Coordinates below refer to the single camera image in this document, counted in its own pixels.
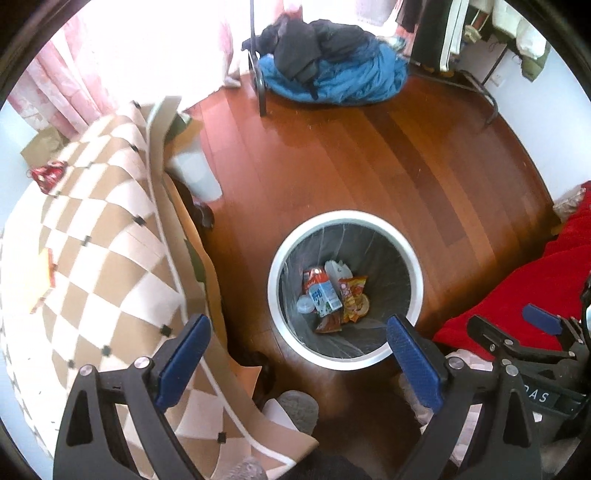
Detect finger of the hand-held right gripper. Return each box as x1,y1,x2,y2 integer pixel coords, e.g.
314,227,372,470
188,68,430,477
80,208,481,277
466,315,573,365
523,304,583,342

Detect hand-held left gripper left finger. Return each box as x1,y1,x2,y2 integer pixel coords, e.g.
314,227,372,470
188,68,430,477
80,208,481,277
53,314,213,480

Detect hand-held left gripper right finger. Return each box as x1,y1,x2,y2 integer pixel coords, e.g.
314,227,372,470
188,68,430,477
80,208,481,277
385,315,543,480

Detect orange snack packet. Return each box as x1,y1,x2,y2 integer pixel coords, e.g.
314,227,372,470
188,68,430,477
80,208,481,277
338,275,369,324

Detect brown snack wrapper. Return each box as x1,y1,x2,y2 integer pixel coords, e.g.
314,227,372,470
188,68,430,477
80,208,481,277
315,314,345,334

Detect blue white milk carton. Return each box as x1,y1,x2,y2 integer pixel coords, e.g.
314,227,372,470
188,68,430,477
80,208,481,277
308,281,343,317

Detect white round trash bin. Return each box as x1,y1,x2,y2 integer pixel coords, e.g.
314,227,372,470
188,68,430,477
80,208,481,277
268,210,424,367

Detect person's right forearm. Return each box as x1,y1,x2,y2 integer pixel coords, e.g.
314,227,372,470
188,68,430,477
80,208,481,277
540,438,591,480

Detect red blanket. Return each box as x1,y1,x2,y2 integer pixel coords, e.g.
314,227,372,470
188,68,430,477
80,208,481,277
434,182,591,352

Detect black bin liner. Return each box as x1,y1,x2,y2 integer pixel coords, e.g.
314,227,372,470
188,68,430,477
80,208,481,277
279,222,413,358

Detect grey fuzzy slipper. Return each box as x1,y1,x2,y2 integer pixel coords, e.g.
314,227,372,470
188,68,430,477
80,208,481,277
263,390,320,435

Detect checkered brown white tablecloth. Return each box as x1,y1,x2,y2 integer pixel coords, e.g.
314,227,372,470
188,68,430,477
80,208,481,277
0,95,319,480

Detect dark pants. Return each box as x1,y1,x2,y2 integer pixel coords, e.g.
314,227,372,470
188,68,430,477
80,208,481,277
277,455,370,480

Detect black shoe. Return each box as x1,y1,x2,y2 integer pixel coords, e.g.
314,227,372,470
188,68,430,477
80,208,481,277
173,180,215,232

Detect yellow flat box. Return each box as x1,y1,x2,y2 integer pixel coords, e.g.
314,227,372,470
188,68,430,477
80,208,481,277
28,248,56,315

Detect red snack wrapper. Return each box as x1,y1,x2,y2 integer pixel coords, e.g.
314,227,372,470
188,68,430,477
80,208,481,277
30,161,68,195

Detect brown paper bag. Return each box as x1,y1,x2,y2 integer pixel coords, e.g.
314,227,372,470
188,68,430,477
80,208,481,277
21,127,63,169

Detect blue jacket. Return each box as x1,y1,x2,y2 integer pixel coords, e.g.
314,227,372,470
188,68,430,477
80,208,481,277
259,37,409,104

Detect white puffer jacket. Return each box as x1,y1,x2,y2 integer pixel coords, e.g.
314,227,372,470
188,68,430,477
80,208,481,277
489,0,550,61

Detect black jacket white stripes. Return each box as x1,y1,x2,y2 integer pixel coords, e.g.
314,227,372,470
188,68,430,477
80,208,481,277
409,0,467,72

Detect pink floral curtain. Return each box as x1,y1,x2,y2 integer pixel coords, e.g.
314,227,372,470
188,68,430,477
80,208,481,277
7,0,241,139

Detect black clothes rack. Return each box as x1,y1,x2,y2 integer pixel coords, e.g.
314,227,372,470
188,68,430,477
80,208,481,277
249,0,499,126

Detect black clothes pile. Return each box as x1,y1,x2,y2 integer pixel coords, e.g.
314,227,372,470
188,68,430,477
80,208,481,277
242,18,370,100

